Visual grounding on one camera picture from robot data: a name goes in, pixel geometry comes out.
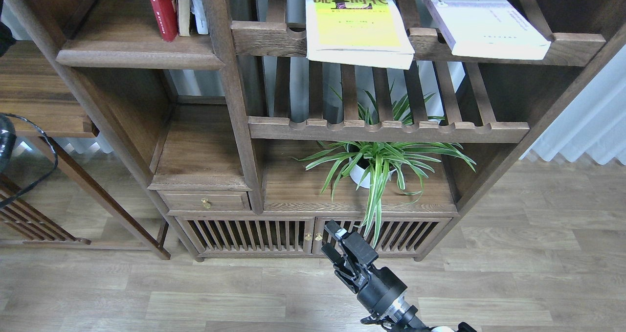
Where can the dark wooden bookshelf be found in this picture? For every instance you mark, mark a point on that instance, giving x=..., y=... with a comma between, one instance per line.
x=214, y=112

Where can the white purple book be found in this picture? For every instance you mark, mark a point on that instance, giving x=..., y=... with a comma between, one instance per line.
x=487, y=29

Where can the slatted cabinet door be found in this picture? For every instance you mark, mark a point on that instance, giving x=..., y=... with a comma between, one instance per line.
x=249, y=236
x=407, y=237

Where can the left slatted cabinet door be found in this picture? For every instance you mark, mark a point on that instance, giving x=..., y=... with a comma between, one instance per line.
x=249, y=236

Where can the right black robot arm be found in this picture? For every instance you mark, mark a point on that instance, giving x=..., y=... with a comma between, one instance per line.
x=409, y=322

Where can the brown upright book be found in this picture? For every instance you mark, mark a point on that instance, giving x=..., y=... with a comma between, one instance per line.
x=184, y=14

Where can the small wooden drawer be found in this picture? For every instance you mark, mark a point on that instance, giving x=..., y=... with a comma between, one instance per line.
x=205, y=200

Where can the white plant pot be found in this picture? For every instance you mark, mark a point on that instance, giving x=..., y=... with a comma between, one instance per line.
x=362, y=172

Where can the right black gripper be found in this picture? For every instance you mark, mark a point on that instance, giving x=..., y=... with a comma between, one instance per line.
x=380, y=291

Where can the right slatted cabinet door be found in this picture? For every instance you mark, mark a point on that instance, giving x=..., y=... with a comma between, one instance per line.
x=407, y=237

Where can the white upright book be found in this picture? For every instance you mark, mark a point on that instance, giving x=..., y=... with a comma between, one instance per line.
x=200, y=18

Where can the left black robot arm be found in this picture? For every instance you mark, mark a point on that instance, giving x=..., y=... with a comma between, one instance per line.
x=7, y=131

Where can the red cover book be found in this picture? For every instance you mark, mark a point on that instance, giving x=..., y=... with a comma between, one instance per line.
x=166, y=16

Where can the spider plant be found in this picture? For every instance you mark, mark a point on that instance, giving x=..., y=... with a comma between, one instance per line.
x=410, y=160

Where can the white curtain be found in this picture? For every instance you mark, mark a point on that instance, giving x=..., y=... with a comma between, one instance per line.
x=594, y=124

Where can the yellow cover book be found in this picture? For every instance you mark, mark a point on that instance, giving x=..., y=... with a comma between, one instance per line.
x=357, y=32

